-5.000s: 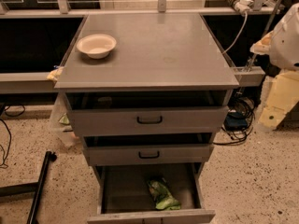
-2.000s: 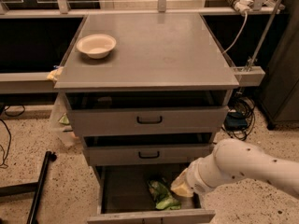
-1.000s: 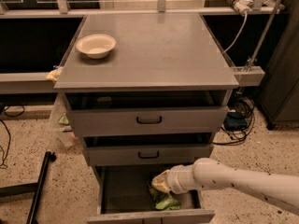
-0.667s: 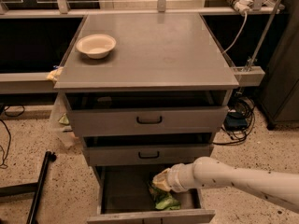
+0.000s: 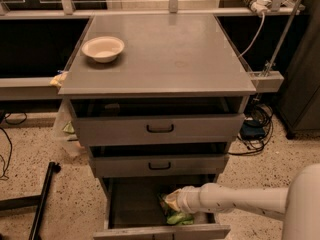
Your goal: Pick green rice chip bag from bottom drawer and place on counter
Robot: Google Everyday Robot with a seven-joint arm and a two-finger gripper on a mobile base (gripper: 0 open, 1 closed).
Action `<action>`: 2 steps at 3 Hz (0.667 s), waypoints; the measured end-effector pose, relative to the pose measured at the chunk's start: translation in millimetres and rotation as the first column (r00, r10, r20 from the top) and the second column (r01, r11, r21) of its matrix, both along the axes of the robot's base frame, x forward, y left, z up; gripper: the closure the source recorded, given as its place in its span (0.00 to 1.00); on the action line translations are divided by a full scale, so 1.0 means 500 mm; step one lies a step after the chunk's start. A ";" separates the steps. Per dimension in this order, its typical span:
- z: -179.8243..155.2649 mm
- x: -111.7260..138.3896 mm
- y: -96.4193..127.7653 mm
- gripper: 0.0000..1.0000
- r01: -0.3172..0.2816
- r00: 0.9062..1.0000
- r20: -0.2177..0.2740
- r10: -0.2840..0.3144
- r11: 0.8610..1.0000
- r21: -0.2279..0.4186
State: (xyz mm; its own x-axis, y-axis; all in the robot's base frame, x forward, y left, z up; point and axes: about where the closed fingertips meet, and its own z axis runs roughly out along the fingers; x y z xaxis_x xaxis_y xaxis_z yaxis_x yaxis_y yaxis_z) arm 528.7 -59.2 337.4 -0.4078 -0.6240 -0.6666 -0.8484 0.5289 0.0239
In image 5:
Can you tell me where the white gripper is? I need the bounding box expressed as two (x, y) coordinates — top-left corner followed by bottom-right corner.
(164, 186), (201, 214)

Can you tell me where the green rice chip bag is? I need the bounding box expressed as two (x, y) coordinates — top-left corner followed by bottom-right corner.
(158, 193), (194, 226)

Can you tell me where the middle grey drawer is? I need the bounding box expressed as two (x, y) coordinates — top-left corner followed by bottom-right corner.
(89, 143), (229, 178)

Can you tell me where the grey drawer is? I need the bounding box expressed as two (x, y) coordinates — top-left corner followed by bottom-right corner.
(70, 97), (244, 146)
(93, 175), (230, 240)
(89, 143), (229, 178)

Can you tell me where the bottom grey drawer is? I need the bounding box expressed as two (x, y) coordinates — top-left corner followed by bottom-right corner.
(93, 175), (230, 240)

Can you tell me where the top grey drawer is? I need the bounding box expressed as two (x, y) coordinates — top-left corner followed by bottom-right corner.
(70, 97), (244, 146)

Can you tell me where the grey drawer cabinet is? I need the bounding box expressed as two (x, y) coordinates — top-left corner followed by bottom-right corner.
(58, 13), (257, 240)

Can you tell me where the clear plastic bag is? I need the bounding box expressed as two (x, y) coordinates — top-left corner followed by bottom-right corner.
(53, 100), (86, 157)

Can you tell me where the black metal stand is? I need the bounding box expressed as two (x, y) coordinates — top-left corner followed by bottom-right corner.
(0, 162), (61, 240)

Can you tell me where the dark grey cabinet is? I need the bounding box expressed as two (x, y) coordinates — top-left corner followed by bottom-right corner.
(276, 0), (320, 139)

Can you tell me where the yellow snack packet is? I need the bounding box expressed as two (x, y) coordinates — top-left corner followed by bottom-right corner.
(50, 72), (67, 88)

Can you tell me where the white power strip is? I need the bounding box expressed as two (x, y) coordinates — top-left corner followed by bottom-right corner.
(242, 0), (271, 15)

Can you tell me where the black cable bundle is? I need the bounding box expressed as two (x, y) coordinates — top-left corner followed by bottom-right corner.
(228, 103), (274, 157)

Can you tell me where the black floor cable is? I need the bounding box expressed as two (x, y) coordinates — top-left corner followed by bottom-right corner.
(0, 112), (28, 182)

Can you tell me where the grey metal rail frame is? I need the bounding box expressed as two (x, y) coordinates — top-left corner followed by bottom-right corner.
(0, 0), (305, 101)

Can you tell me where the white power cable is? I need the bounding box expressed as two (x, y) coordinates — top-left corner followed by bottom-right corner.
(237, 12), (266, 59)

